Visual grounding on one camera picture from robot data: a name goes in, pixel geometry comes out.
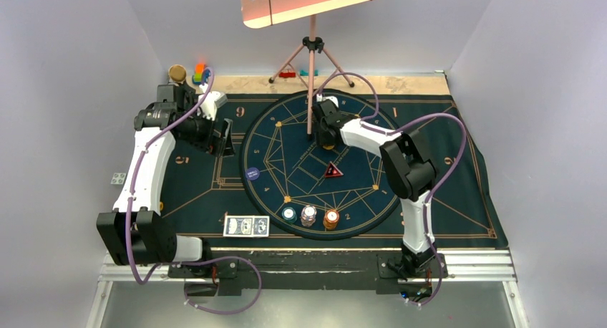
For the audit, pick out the blue playing card deck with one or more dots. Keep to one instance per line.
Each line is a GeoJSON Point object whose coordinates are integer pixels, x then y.
{"type": "Point", "coordinates": [246, 226]}

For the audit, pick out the red triangle dealer marker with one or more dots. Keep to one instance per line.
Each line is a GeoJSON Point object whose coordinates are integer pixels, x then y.
{"type": "Point", "coordinates": [332, 171]}

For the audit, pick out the dark green poker mat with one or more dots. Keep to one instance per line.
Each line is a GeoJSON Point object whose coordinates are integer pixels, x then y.
{"type": "Point", "coordinates": [199, 190]}

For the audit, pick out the purple white poker chip stack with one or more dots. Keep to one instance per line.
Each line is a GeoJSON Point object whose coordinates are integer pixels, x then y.
{"type": "Point", "coordinates": [308, 215]}

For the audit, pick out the red toy block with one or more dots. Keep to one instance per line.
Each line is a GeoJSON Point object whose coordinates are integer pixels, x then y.
{"type": "Point", "coordinates": [287, 74]}

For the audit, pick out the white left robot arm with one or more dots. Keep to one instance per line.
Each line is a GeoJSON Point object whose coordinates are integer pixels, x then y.
{"type": "Point", "coordinates": [133, 231]}

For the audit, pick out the grey toy brick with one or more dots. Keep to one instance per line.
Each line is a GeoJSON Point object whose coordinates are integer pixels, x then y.
{"type": "Point", "coordinates": [118, 179]}

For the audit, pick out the orange poker chip stack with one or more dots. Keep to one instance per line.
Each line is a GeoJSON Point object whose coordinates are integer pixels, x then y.
{"type": "Point", "coordinates": [331, 220]}

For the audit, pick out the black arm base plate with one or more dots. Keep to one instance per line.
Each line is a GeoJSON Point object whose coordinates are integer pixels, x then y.
{"type": "Point", "coordinates": [381, 271]}

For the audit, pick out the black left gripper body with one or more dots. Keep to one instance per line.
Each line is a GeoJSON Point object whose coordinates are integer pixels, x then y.
{"type": "Point", "coordinates": [198, 131]}

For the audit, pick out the round dark blue mat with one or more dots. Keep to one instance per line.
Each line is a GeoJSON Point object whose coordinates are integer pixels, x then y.
{"type": "Point", "coordinates": [292, 174]}

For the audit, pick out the blue small blind button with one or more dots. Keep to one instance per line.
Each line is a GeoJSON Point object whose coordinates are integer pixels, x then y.
{"type": "Point", "coordinates": [252, 173]}

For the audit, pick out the teal toy block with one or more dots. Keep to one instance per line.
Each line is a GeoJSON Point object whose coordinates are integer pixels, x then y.
{"type": "Point", "coordinates": [306, 73]}

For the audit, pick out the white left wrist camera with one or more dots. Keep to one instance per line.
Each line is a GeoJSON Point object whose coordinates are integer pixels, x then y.
{"type": "Point", "coordinates": [210, 105]}

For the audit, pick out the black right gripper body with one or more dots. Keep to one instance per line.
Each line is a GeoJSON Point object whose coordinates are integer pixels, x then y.
{"type": "Point", "coordinates": [322, 136]}

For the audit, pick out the gold round lid jar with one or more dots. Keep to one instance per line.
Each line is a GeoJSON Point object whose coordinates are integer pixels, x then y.
{"type": "Point", "coordinates": [177, 73]}

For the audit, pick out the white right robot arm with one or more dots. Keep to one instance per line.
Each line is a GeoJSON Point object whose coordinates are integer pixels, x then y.
{"type": "Point", "coordinates": [407, 164]}

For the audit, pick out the colourful toy blocks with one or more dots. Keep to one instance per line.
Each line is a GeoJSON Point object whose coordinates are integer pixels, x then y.
{"type": "Point", "coordinates": [200, 75]}

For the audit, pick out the pink tripod stand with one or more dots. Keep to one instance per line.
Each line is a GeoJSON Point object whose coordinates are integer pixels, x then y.
{"type": "Point", "coordinates": [314, 45]}

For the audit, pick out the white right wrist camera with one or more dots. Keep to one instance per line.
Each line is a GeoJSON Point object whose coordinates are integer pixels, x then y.
{"type": "Point", "coordinates": [331, 98]}

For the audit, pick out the green poker chip stack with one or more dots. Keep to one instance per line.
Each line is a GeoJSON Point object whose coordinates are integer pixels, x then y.
{"type": "Point", "coordinates": [289, 215]}

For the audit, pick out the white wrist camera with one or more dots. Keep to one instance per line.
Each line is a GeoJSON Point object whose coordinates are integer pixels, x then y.
{"type": "Point", "coordinates": [331, 98]}
{"type": "Point", "coordinates": [210, 105]}

